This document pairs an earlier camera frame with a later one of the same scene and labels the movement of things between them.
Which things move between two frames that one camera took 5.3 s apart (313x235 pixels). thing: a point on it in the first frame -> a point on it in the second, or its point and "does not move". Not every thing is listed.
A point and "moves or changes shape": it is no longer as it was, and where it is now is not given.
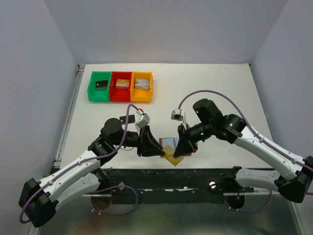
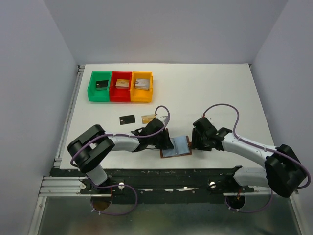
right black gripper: (186, 144) -> (195, 141)
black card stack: (101, 85) does not move
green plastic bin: (99, 88) does not move
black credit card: (131, 119) does not move
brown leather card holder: (171, 141) moves or changes shape
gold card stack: (122, 83) does not move
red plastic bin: (117, 94) does not move
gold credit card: (168, 154) moves or changes shape
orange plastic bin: (139, 95) does not move
